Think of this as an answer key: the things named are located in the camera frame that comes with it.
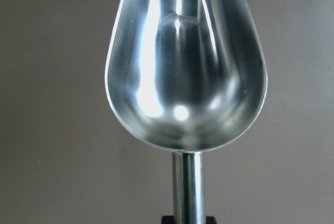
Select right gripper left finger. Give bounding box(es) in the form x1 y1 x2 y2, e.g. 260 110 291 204
161 215 174 224

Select silver metal ice scoop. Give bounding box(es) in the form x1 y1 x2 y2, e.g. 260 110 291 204
105 0 268 223

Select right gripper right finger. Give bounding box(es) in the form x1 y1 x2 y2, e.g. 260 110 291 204
205 216 216 224

